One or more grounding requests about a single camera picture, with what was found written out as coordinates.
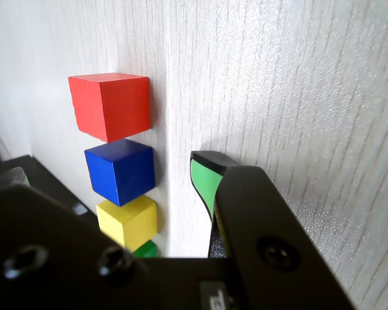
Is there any blue wooden cube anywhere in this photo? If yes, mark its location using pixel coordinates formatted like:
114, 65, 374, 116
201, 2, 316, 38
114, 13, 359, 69
84, 138, 156, 207

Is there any red wooden cube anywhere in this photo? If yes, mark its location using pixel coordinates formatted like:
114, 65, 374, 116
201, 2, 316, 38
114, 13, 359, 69
67, 72, 151, 143

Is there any black box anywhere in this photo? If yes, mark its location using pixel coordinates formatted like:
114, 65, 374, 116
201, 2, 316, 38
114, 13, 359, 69
0, 154, 100, 229

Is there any green wooden cube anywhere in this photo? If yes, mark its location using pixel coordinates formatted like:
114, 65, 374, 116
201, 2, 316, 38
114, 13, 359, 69
132, 240, 159, 258

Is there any yellow wooden cube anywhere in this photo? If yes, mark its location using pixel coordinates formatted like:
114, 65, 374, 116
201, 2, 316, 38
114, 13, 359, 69
96, 195, 158, 249

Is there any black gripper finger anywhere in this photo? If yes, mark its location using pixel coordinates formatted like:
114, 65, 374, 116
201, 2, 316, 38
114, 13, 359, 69
0, 167, 145, 310
189, 150, 357, 310

